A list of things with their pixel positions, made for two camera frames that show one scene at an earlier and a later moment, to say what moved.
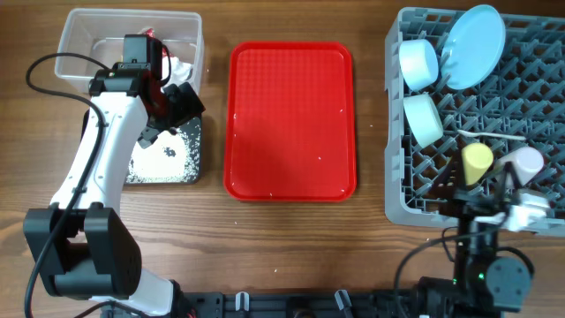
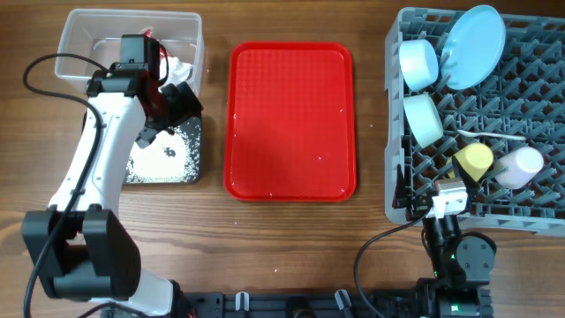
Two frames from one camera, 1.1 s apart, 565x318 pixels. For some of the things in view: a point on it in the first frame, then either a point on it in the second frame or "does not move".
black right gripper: x=470 y=206 -> x=418 y=208
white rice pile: x=169 y=157 does not move
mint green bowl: x=423 y=118 does not move
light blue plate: x=473 y=46 does not move
